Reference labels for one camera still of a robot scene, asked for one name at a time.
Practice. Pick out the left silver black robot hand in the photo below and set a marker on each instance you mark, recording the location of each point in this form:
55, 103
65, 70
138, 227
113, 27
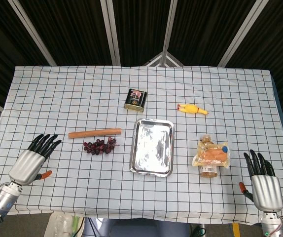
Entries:
25, 166

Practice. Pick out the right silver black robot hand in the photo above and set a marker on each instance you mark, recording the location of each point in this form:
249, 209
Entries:
265, 187

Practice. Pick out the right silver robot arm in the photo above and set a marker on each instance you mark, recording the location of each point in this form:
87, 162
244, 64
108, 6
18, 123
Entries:
272, 223

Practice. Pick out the packaged bread in clear wrapper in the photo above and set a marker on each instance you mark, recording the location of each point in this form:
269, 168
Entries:
212, 154

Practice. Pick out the silver metal tray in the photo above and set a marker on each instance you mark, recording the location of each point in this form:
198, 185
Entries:
153, 147

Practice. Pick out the clear plastic bag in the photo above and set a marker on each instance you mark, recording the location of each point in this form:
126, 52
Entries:
61, 224

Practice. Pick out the dark red grape bunch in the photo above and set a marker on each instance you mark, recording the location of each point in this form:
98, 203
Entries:
99, 146

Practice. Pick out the yellow rubber chicken toy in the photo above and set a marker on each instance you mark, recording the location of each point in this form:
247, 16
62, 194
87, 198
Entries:
191, 108

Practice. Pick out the white black checkered tablecloth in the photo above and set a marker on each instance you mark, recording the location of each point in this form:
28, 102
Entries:
141, 138

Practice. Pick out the dark blue chair seat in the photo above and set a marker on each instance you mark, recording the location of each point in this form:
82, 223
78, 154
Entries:
136, 228

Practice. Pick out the black luncheon meat can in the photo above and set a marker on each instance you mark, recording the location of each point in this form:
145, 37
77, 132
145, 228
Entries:
135, 100

